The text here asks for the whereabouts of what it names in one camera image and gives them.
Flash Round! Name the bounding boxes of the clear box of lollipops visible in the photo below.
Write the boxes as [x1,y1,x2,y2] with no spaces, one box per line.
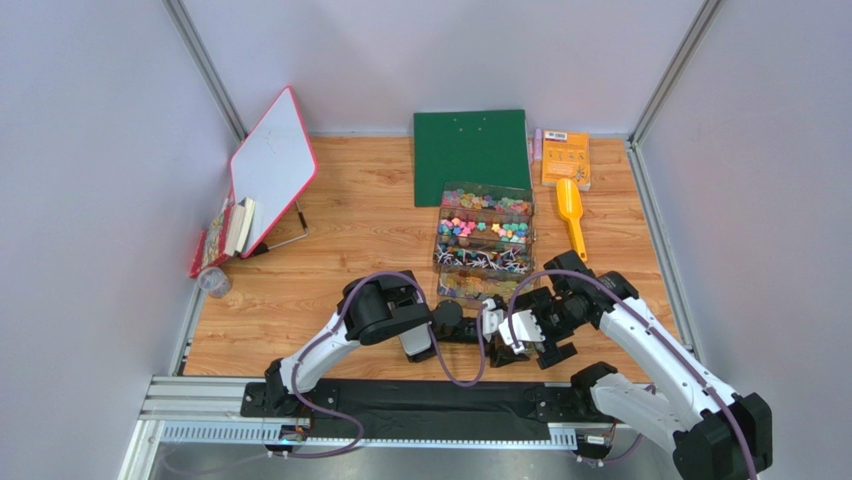
[432,235,535,274]

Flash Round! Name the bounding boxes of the yellow plastic scoop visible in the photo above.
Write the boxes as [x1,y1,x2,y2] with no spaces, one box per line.
[556,178,588,261]

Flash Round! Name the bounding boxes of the clear box of gummy candies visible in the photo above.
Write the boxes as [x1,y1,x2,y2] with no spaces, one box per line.
[440,181,535,216]

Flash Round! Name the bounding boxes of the clear round jar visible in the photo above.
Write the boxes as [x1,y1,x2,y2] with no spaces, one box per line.
[511,340,540,360]

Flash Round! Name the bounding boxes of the clear box of star candies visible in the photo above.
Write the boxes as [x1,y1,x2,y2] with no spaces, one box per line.
[436,207,535,244]

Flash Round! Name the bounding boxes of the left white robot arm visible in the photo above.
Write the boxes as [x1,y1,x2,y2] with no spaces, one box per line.
[264,270,513,408]

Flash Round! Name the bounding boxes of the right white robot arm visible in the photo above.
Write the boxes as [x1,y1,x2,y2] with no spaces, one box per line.
[510,251,774,479]

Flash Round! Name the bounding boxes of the pink marker pen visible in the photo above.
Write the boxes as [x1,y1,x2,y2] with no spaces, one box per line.
[531,128,543,162]

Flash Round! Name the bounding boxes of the green cutting mat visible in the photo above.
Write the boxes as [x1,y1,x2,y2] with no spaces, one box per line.
[413,109,532,207]

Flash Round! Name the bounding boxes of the red framed whiteboard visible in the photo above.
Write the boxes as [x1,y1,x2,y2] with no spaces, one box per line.
[230,86,318,258]

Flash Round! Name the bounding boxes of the stack of books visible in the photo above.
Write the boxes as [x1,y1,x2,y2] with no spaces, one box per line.
[189,197,256,279]

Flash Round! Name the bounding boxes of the small clear plastic cup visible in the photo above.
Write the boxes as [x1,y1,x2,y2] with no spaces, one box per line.
[197,267,232,298]

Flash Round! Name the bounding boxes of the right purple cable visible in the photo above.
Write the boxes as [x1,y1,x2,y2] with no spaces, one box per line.
[505,268,760,480]

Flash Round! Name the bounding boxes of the purple cable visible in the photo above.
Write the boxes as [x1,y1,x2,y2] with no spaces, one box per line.
[286,269,489,461]
[505,268,760,480]

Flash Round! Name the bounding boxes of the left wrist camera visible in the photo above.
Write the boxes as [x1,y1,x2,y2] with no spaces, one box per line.
[479,296,505,341]

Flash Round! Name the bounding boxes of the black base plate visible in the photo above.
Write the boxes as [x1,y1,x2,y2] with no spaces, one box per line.
[240,379,612,441]

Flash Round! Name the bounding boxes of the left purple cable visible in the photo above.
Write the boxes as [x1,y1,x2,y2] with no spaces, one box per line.
[286,269,489,461]

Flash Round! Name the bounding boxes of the aluminium rail frame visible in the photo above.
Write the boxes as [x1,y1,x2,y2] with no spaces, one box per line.
[118,375,760,480]

